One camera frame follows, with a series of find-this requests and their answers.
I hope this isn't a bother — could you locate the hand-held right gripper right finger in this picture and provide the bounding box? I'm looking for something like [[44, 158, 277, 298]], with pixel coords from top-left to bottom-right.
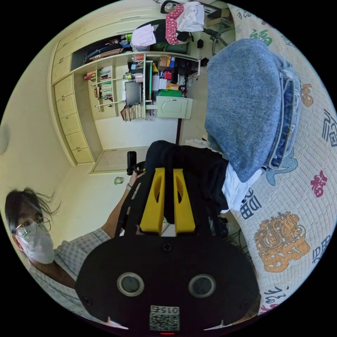
[[173, 168, 196, 236]]

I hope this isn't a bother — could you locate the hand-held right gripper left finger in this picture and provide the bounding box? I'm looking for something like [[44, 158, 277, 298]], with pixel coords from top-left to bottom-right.
[[139, 167, 166, 236]]

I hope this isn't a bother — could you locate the black t-shirt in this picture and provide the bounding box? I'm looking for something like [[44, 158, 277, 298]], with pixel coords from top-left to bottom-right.
[[144, 140, 230, 225]]

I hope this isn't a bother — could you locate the person's left forearm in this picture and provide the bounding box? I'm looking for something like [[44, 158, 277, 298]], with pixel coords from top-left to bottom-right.
[[101, 181, 138, 239]]

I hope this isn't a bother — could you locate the person's left hand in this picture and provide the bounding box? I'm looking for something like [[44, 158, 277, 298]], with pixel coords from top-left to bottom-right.
[[131, 168, 147, 187]]

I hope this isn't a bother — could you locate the person's body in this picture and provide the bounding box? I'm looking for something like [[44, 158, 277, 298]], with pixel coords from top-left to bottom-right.
[[0, 187, 112, 325]]

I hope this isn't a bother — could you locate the bed with printed quilt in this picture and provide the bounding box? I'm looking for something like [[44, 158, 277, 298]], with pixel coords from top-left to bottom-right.
[[228, 2, 337, 316]]

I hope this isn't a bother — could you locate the pile of clothes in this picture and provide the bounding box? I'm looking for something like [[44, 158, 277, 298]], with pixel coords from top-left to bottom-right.
[[185, 39, 302, 214]]

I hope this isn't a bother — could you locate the office chair with clothes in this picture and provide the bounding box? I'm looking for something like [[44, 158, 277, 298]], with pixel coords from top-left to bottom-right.
[[131, 0, 230, 54]]

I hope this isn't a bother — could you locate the cream wall cupboard with shelves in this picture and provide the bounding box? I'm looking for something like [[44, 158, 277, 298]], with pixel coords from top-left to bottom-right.
[[48, 16, 202, 167]]

